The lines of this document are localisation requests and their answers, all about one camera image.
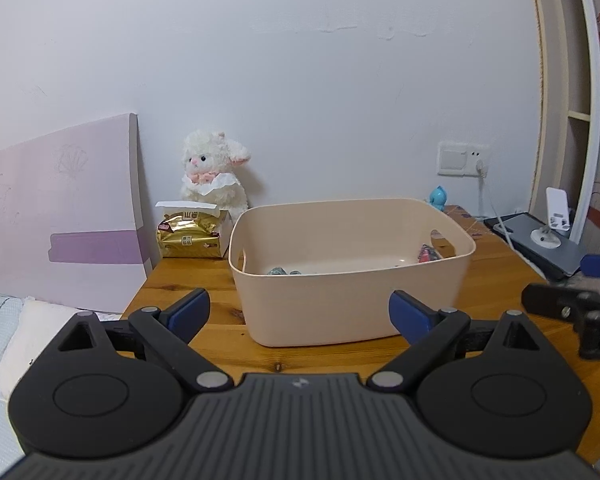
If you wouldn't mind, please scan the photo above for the light bedding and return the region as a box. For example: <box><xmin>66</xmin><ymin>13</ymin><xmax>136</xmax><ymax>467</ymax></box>
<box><xmin>0</xmin><ymin>290</ymin><xmax>126</xmax><ymax>480</ymax></box>

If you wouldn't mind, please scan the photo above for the pink plastic storage bin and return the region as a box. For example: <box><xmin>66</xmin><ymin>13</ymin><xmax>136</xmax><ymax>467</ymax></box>
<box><xmin>228</xmin><ymin>198</ymin><xmax>477</xmax><ymax>348</ymax></box>

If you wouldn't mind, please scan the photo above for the wall switch and outlet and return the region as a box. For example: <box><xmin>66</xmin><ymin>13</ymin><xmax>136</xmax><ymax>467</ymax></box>
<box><xmin>437</xmin><ymin>141</ymin><xmax>490</xmax><ymax>178</ymax></box>

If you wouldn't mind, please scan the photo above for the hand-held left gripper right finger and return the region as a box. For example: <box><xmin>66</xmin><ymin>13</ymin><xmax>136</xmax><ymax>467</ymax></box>
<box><xmin>367</xmin><ymin>290</ymin><xmax>543</xmax><ymax>392</ymax></box>

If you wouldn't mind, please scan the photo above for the grey laptop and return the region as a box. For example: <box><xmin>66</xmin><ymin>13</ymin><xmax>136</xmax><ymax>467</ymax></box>
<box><xmin>484</xmin><ymin>212</ymin><xmax>588</xmax><ymax>281</ymax></box>

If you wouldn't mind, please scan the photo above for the cream wardrobe shelf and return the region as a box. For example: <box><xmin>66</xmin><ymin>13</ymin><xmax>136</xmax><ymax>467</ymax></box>
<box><xmin>527</xmin><ymin>0</ymin><xmax>600</xmax><ymax>246</ymax></box>

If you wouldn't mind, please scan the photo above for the gold packet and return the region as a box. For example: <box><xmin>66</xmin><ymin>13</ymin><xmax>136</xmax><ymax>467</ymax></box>
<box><xmin>157</xmin><ymin>211</ymin><xmax>222</xmax><ymax>256</ymax></box>

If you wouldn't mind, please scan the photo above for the white phone stand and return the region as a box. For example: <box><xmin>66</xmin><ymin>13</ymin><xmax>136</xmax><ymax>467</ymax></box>
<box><xmin>530</xmin><ymin>187</ymin><xmax>574</xmax><ymax>250</ymax></box>

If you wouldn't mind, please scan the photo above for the gold tissue pack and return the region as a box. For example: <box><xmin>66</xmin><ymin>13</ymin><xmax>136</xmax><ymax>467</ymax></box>
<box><xmin>155</xmin><ymin>201</ymin><xmax>234</xmax><ymax>260</ymax></box>

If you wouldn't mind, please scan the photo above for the white plug and cable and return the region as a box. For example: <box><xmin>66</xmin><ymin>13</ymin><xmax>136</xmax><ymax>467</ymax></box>
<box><xmin>475</xmin><ymin>159</ymin><xmax>516</xmax><ymax>236</ymax></box>

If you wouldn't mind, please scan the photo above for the pink headboard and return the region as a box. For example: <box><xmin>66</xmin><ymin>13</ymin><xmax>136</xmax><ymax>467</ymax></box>
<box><xmin>0</xmin><ymin>112</ymin><xmax>155</xmax><ymax>317</ymax></box>

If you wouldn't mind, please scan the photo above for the white plush lamb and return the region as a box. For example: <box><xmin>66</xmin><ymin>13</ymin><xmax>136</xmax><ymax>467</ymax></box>
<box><xmin>180</xmin><ymin>130</ymin><xmax>252</xmax><ymax>221</ymax></box>

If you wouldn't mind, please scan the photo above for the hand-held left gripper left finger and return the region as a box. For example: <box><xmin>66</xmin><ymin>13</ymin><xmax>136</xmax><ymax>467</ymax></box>
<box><xmin>55</xmin><ymin>288</ymin><xmax>233</xmax><ymax>394</ymax></box>

